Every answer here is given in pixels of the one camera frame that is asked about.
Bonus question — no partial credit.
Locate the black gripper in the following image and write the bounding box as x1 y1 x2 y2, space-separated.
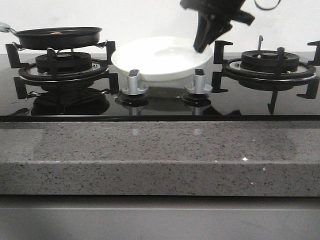
180 0 255 53

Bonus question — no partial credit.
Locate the silver stove knob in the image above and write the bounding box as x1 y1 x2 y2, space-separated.
184 68 213 95
121 69 149 96

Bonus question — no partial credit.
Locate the black glass cooktop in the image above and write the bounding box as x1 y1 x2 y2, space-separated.
0 54 320 122

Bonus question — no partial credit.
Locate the wire pan support ring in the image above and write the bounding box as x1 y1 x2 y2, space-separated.
12 39 109 54

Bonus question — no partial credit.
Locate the right silver stove knob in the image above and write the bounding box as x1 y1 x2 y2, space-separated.
184 68 213 95

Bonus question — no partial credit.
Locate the black gas burner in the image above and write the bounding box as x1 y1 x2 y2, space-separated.
240 50 300 73
35 52 92 74

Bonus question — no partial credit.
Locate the black pan support grate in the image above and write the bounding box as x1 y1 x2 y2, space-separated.
5 40 119 100
211 36 320 114

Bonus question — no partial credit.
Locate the right black pan support grate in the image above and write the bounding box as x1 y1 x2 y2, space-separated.
211 36 320 114

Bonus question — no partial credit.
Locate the black frying pan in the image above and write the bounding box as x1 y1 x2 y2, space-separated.
0 22 102 50

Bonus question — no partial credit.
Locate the right black gas burner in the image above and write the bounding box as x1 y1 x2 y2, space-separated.
240 50 300 73

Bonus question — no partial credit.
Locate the grey cabinet drawer front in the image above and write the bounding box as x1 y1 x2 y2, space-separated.
0 195 320 240

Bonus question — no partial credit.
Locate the left black pan support grate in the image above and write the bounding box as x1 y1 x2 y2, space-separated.
5 40 119 100

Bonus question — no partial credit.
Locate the left silver stove knob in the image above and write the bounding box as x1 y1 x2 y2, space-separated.
121 69 149 96

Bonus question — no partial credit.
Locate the black cable loop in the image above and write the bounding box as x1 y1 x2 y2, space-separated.
254 0 281 12

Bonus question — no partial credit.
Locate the left black gas burner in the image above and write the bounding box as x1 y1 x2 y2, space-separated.
35 52 92 74

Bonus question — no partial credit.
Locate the fried egg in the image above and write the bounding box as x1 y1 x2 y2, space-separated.
50 31 63 35

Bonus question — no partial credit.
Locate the white round plate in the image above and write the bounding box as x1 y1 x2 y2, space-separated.
111 36 213 82

